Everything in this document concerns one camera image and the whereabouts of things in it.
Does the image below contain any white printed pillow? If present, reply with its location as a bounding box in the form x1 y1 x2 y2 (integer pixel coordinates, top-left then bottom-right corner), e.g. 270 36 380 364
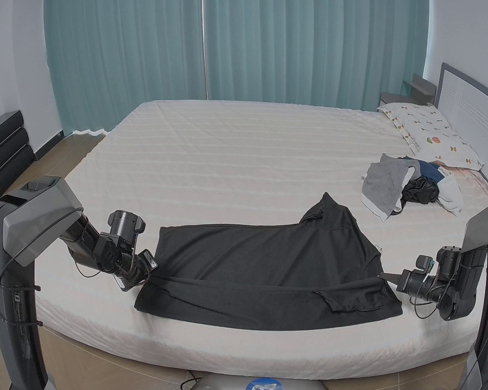
377 102 485 172

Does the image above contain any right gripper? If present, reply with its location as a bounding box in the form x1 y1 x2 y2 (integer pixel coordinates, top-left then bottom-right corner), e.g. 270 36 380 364
396 270 424 298

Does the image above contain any bed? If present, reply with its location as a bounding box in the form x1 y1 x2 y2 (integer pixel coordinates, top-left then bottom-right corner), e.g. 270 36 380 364
37 61 488 382

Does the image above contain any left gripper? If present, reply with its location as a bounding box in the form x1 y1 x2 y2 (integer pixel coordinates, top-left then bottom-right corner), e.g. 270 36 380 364
116 248 158 292

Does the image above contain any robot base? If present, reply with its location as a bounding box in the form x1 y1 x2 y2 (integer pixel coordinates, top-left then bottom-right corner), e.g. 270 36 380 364
189 374 326 390

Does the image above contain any blue-green curtain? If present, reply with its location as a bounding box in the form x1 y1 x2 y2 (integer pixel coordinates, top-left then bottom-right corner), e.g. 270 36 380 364
44 0 208 136
203 0 430 109

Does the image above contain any black cable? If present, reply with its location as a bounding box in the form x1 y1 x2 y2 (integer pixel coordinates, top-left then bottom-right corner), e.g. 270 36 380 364
0 207 84 316
181 370 206 390

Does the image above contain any black T-shirt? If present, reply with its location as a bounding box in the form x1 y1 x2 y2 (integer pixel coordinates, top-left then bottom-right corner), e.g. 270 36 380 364
134 191 403 332

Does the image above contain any black chest of drawers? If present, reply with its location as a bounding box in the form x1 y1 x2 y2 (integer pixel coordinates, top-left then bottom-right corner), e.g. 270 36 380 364
0 110 37 206

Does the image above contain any pile of clothes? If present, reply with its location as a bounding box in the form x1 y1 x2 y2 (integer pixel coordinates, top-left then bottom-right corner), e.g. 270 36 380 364
361 153 463 223

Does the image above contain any grey bedside table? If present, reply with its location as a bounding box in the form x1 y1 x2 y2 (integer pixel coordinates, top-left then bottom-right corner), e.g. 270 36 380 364
380 73 437 106

